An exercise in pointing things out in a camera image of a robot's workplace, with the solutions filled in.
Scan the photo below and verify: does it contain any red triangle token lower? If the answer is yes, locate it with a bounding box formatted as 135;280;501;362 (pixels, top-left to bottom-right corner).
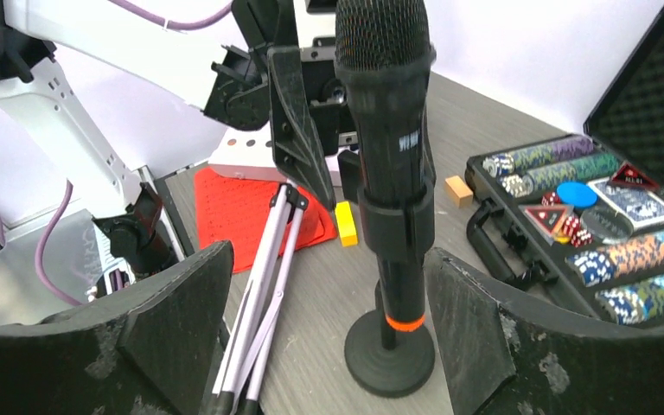
519;204;573;238

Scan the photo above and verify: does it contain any blue round chip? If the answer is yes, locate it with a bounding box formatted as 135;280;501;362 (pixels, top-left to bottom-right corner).
556;182;598;209

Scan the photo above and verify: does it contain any small wooden block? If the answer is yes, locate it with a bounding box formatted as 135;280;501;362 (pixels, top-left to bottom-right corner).
444;176;474;208

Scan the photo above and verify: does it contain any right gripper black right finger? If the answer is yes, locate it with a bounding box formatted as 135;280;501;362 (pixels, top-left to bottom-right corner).
424;248;664;414

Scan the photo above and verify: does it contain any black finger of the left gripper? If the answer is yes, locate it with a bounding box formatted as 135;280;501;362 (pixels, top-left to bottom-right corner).
267;46;336;211

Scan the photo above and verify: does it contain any small yellow block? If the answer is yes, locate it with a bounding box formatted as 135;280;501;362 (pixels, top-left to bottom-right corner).
334;201;359;247

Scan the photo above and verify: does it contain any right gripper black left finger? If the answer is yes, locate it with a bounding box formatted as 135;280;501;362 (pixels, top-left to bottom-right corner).
0;241;234;414

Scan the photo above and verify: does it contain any red sheet music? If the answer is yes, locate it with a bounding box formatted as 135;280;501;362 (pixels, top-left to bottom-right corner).
194;168;337;273

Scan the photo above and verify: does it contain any lilac tripod music stand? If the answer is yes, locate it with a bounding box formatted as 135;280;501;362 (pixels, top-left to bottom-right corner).
206;123;361;415

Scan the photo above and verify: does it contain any black round-base mic stand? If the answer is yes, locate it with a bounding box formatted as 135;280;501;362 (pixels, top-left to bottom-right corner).
337;150;435;399

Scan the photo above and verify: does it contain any black poker chip case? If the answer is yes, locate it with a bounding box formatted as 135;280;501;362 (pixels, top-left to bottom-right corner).
465;6;664;329

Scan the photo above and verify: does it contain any blue playing card deck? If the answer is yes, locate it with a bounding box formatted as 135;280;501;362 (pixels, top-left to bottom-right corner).
587;177;664;230

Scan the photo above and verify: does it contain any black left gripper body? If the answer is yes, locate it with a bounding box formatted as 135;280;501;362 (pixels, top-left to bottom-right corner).
203;1;356;155

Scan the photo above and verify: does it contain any red triangle token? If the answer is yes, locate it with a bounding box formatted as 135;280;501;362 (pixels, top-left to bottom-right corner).
608;162;660;191
519;204;573;238

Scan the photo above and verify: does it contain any black microphone orange ring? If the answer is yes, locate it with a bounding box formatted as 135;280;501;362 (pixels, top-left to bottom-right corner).
334;0;437;334

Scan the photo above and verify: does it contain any red triangle token upper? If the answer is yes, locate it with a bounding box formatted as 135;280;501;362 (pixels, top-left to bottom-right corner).
608;162;660;191

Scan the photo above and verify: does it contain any silver dealer button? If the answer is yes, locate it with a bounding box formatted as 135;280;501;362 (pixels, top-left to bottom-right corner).
580;206;635;245

